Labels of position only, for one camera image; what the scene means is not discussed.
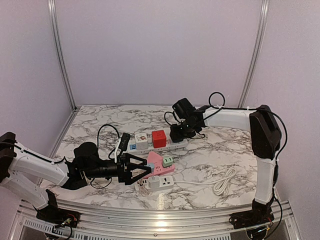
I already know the light blue charger plug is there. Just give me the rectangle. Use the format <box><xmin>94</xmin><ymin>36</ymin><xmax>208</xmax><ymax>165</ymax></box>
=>
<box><xmin>146</xmin><ymin>162</ymin><xmax>155</xmax><ymax>174</ymax></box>

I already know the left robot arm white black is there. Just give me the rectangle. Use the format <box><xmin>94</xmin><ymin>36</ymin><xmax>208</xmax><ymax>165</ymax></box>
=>
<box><xmin>0</xmin><ymin>132</ymin><xmax>152</xmax><ymax>223</ymax></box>

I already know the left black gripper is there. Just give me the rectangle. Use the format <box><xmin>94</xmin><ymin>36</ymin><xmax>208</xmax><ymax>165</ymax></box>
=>
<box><xmin>84</xmin><ymin>152</ymin><xmax>152</xmax><ymax>186</ymax></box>

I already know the left aluminium frame post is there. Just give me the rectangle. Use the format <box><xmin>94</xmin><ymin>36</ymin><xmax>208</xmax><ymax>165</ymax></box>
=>
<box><xmin>47</xmin><ymin>0</ymin><xmax>77</xmax><ymax>112</ymax></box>

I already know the aluminium frame post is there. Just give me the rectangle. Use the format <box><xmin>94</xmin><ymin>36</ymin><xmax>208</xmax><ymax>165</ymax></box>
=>
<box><xmin>47</xmin><ymin>0</ymin><xmax>77</xmax><ymax>112</ymax></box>
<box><xmin>237</xmin><ymin>0</ymin><xmax>270</xmax><ymax>108</ymax></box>

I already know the white charger plug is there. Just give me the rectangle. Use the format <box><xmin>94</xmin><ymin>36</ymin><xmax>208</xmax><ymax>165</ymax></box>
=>
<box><xmin>147</xmin><ymin>175</ymin><xmax>160</xmax><ymax>189</ymax></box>

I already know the pink triangular power socket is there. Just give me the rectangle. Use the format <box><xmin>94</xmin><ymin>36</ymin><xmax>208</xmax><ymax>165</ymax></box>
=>
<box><xmin>147</xmin><ymin>151</ymin><xmax>175</xmax><ymax>178</ymax></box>

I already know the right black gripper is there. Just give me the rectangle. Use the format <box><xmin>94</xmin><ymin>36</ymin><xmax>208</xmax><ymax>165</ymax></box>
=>
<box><xmin>170</xmin><ymin>120</ymin><xmax>198</xmax><ymax>141</ymax></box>

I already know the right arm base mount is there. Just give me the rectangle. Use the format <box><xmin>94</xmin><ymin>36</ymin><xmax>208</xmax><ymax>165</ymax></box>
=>
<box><xmin>228</xmin><ymin>210</ymin><xmax>275</xmax><ymax>240</ymax></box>

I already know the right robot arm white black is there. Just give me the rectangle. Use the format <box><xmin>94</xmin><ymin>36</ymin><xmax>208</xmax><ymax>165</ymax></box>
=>
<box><xmin>170</xmin><ymin>98</ymin><xmax>288</xmax><ymax>224</ymax></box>

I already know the green plug adapter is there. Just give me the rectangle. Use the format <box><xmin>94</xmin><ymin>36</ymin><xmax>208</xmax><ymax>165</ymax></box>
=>
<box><xmin>162</xmin><ymin>156</ymin><xmax>174</xmax><ymax>168</ymax></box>

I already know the red cube socket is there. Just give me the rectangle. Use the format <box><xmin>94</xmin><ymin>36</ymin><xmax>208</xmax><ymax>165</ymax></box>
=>
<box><xmin>151</xmin><ymin>130</ymin><xmax>167</xmax><ymax>149</ymax></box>

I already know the long white colourful power strip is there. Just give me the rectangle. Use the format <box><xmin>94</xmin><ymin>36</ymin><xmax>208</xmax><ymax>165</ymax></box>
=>
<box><xmin>126</xmin><ymin>138</ymin><xmax>188</xmax><ymax>155</ymax></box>

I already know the aluminium front rail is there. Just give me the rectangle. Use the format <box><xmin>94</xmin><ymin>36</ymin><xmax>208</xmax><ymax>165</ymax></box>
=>
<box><xmin>8</xmin><ymin>200</ymin><xmax>302</xmax><ymax>240</ymax></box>

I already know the white power strip with USB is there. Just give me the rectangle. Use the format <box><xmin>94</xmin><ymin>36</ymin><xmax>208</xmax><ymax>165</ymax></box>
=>
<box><xmin>134</xmin><ymin>175</ymin><xmax>175</xmax><ymax>192</ymax></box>

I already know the white cube socket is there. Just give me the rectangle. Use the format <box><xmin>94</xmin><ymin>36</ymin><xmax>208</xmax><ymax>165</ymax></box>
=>
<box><xmin>134</xmin><ymin>132</ymin><xmax>149</xmax><ymax>150</ymax></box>

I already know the right aluminium frame post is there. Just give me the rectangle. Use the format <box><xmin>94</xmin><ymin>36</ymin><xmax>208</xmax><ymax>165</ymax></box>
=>
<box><xmin>237</xmin><ymin>0</ymin><xmax>270</xmax><ymax>108</ymax></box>

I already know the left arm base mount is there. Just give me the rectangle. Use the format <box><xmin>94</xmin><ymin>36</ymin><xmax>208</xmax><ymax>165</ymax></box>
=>
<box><xmin>36</xmin><ymin>208</ymin><xmax>81</xmax><ymax>240</ymax></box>

